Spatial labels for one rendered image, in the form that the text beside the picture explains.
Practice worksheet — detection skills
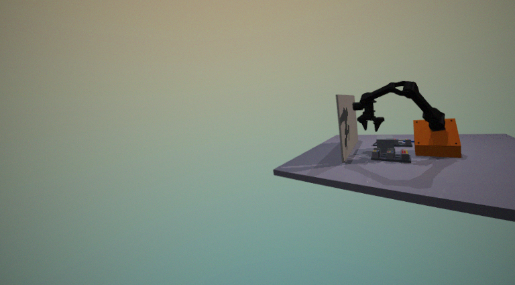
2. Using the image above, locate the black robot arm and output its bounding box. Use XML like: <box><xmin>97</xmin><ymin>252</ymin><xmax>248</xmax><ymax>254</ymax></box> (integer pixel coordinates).
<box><xmin>353</xmin><ymin>81</ymin><xmax>446</xmax><ymax>131</ymax></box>

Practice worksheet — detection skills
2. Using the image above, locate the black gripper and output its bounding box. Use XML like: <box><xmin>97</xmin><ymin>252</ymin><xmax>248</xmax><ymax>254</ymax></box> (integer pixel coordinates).
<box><xmin>357</xmin><ymin>109</ymin><xmax>384</xmax><ymax>132</ymax></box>

